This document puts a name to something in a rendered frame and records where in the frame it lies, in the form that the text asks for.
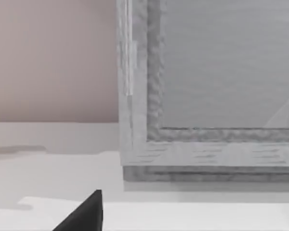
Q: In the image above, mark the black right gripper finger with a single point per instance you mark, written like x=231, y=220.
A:
x=88, y=215

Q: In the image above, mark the grey wooden cabinet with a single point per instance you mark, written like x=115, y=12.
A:
x=207, y=84

